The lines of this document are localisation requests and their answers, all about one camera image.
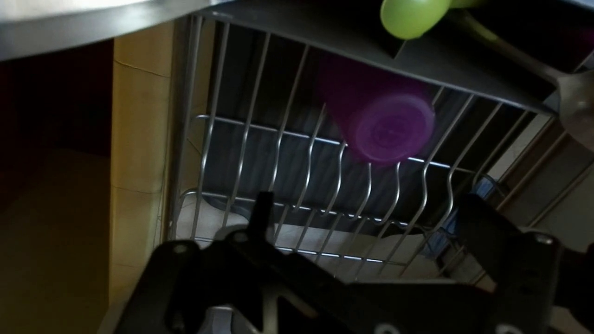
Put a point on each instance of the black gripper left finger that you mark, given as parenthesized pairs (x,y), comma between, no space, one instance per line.
(235,279)

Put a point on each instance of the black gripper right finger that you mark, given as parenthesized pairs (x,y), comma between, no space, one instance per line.
(526,271)

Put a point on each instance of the purple plastic cup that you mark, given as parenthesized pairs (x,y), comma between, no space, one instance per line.
(387,121)

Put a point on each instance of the white sink basin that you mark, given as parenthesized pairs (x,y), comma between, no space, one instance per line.
(81,21)

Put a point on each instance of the green plastic spoon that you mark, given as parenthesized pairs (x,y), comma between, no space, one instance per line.
(411,15)

